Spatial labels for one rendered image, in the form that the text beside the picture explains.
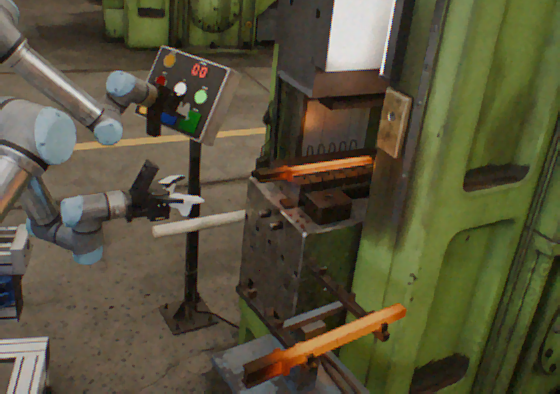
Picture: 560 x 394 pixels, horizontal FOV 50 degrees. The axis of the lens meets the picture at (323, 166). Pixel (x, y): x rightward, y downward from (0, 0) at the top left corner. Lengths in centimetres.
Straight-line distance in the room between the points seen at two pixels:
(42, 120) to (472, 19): 96
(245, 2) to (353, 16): 506
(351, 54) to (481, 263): 79
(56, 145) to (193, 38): 529
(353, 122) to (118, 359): 134
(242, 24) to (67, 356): 467
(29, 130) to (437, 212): 99
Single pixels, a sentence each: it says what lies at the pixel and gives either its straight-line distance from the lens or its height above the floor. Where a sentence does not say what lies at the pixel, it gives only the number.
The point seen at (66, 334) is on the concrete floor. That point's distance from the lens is 278.
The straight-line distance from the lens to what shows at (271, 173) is 181.
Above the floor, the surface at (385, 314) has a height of 93.
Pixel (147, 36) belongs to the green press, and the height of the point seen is 15.
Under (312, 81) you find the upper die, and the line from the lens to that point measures 168.
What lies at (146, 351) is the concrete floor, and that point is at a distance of 266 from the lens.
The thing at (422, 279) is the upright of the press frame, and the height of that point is 87.
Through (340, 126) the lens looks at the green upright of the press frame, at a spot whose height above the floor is 105.
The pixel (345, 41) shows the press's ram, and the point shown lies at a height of 145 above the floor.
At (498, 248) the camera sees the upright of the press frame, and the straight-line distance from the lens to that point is 194.
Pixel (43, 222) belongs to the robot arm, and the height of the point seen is 93.
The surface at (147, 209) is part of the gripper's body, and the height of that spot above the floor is 96.
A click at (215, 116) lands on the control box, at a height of 104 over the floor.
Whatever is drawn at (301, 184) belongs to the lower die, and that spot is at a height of 99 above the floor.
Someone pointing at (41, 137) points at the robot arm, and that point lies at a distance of 138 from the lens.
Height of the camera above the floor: 182
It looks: 25 degrees down
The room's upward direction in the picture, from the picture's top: 8 degrees clockwise
